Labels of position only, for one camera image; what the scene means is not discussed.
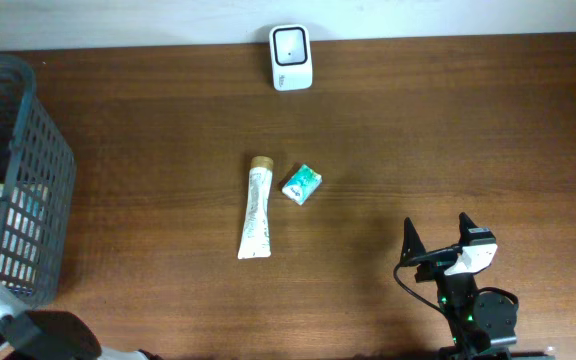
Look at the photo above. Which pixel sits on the grey plastic mesh basket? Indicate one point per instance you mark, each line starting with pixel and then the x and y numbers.
pixel 37 172

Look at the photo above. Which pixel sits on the white barcode scanner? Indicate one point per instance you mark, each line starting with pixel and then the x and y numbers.
pixel 291 57

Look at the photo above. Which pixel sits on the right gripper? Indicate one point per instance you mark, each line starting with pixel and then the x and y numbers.
pixel 438 256

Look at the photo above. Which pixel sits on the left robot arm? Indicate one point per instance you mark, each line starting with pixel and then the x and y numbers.
pixel 41 334

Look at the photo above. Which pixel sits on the white tube with tan cap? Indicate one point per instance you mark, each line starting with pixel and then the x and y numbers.
pixel 255 239

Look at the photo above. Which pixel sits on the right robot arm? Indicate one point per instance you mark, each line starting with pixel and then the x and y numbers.
pixel 482 321

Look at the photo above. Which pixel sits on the teal tissue pack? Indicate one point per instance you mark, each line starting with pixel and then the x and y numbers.
pixel 302 184

